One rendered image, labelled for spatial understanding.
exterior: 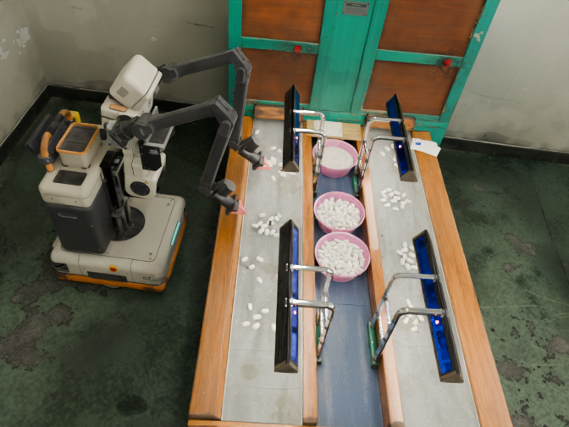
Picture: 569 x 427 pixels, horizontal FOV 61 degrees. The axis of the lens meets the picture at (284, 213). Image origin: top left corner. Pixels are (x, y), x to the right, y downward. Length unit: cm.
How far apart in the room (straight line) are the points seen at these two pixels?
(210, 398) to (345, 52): 189
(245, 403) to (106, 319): 133
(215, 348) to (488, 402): 109
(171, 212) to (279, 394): 154
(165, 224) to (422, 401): 179
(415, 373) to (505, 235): 197
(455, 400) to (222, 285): 106
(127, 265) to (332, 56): 164
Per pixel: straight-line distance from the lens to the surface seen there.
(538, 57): 409
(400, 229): 255
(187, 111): 205
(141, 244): 297
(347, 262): 236
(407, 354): 216
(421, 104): 308
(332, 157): 285
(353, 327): 223
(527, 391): 322
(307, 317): 211
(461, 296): 238
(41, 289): 328
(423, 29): 282
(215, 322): 208
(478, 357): 224
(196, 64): 242
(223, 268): 222
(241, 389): 198
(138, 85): 225
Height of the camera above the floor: 258
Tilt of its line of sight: 48 degrees down
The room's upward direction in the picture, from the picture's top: 7 degrees clockwise
